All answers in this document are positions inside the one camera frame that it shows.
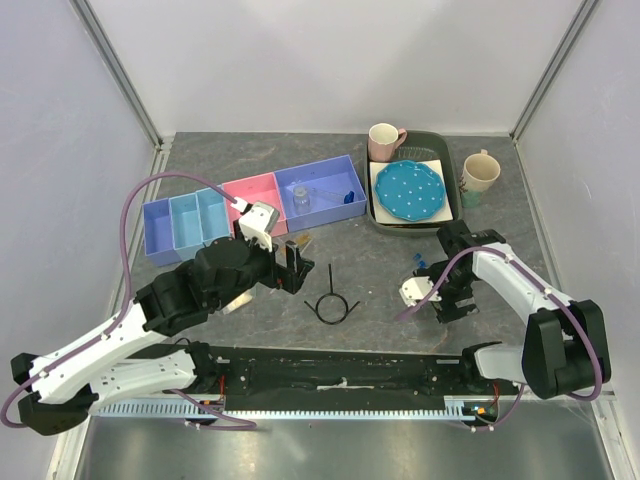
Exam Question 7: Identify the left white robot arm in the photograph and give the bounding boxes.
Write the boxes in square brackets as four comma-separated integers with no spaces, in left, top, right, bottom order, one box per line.
[1,237,315,436]

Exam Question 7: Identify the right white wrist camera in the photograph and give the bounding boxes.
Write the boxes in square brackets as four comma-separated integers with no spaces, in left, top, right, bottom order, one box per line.
[399,276,434,307]

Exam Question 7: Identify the brown wooden spatula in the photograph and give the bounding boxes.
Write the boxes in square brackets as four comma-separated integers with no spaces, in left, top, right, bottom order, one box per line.
[293,233,312,248]

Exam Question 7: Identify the light blue bin right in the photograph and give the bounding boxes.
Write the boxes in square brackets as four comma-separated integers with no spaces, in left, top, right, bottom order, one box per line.
[196,188,231,246]

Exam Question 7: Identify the light blue cable duct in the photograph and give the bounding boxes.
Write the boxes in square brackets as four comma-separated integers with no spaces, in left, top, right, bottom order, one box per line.
[93,396,476,422]

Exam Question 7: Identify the bag of cotton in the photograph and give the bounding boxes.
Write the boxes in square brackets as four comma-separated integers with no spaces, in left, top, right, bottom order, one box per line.
[221,291,254,315]

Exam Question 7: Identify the blue polka dot plate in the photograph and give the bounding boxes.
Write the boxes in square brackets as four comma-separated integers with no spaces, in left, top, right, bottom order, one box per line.
[373,160,447,223]

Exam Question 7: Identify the small purple bin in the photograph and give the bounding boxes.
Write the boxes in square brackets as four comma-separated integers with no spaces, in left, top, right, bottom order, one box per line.
[143,198,180,267]

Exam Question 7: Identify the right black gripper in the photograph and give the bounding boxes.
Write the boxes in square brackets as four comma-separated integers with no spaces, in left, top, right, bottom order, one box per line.
[414,259,479,324]

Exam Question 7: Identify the cream floral mug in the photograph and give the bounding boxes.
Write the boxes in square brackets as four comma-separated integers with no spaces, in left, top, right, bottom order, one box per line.
[459,149,501,208]

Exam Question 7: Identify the pink bin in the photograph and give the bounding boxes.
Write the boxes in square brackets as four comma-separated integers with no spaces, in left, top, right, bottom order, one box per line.
[222,172,288,237]

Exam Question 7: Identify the small glass beaker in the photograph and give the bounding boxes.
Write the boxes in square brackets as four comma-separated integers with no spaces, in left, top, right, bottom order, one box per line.
[292,185,312,216]

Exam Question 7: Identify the large purple bin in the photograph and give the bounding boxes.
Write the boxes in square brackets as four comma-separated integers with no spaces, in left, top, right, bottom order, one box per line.
[274,155,367,232]

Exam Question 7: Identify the dark green tray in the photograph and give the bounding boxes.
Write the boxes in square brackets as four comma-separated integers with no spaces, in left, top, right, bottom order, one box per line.
[364,130,463,238]

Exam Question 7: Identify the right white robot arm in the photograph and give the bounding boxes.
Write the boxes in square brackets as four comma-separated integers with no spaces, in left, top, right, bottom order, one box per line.
[429,220,611,401]

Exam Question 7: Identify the light blue bin left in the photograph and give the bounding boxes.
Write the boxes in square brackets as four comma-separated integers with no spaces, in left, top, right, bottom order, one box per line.
[169,193,203,260]

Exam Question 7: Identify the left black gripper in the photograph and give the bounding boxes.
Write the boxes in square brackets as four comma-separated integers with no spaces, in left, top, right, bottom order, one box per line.
[211,219,314,312]

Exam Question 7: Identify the graduated cylinder blue base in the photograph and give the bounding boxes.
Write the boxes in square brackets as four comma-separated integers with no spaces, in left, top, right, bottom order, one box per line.
[307,185,355,205]

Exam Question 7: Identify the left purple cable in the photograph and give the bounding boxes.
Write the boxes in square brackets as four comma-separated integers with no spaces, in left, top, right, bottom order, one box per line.
[0,170,259,431]

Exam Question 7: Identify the light blue bin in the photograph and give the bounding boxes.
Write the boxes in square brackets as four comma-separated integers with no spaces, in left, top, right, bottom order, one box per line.
[169,193,203,260]
[196,188,231,246]

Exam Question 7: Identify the pink mug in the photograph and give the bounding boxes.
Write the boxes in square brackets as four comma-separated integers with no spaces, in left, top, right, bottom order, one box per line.
[368,123,408,163]

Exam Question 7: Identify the black wire spring clamp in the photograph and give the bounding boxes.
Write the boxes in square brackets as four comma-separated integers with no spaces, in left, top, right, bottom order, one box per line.
[303,263,361,326]

